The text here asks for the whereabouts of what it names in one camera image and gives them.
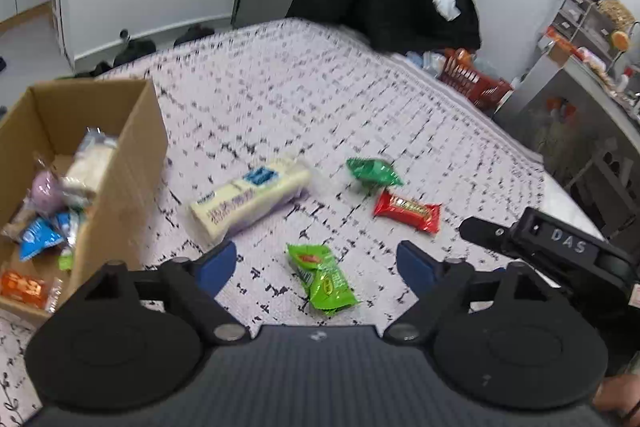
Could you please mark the purple round snack packet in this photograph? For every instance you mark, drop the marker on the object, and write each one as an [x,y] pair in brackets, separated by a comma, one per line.
[46,192]

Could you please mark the long cream snack packet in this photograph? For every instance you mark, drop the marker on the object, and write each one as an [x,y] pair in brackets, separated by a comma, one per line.
[250,194]

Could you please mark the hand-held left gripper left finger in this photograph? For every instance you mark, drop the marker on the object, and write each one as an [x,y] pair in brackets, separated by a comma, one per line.
[219,263]

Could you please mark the black shoe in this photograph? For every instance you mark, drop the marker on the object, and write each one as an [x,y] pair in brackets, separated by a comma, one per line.
[134,53]
[194,36]

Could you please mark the white bed sheet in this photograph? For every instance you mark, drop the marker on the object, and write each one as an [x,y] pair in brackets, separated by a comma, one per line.
[565,207]

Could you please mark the blue snack packet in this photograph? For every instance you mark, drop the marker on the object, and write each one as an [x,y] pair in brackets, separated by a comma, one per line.
[40,238]

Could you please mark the person's right hand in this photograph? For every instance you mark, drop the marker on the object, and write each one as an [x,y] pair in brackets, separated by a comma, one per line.
[617,394]

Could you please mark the light green snack packet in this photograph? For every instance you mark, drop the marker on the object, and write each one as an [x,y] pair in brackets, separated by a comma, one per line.
[330,292]
[310,259]

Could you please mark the brown cardboard box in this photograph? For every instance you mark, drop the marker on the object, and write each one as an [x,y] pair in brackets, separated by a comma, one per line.
[130,147]

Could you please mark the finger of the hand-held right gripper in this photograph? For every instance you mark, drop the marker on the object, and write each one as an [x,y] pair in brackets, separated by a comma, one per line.
[487,234]

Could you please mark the clear white snack packet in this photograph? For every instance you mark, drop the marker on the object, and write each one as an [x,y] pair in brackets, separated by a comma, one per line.
[90,162]

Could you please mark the dark green snack packet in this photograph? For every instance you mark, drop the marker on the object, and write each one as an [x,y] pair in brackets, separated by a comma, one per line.
[372,171]

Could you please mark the white desk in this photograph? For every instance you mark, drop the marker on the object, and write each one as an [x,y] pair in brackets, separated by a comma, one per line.
[575,122]

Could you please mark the pale blue cloth bundle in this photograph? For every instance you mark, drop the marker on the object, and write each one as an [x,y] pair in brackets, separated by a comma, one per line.
[425,63]

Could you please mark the orange snack packet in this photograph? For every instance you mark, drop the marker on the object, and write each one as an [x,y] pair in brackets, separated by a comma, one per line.
[22,288]

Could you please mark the grey desktop drawer unit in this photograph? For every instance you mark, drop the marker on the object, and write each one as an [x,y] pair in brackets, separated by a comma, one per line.
[582,22]

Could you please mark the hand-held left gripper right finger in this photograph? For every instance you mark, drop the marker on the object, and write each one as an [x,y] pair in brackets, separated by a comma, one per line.
[415,263]

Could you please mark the red snack bar packet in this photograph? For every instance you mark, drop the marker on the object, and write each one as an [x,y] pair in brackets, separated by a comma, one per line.
[407,209]

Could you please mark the dried flower bunch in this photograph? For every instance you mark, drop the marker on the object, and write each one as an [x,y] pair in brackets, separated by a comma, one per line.
[616,11]

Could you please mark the red plastic basket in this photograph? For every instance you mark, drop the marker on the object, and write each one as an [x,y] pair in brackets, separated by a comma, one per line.
[475,82]

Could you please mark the small clear snack packet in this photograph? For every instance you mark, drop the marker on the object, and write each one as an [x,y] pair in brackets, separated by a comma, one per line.
[55,294]

